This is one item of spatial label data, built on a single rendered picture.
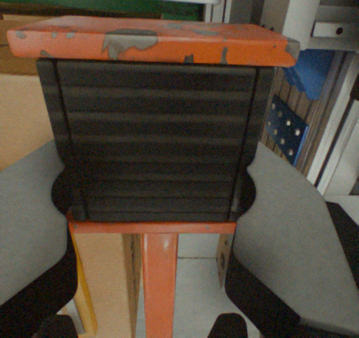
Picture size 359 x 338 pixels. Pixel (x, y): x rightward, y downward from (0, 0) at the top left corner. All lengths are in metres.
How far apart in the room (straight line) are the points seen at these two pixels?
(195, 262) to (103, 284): 1.82
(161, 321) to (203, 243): 1.86
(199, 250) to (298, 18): 1.94
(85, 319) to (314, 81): 0.54
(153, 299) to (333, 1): 0.37
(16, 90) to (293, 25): 0.29
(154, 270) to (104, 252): 0.23
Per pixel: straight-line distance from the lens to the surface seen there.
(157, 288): 0.19
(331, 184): 0.54
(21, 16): 0.86
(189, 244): 2.08
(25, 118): 0.29
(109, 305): 0.51
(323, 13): 0.37
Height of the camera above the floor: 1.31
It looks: 58 degrees down
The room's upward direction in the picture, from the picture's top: 178 degrees clockwise
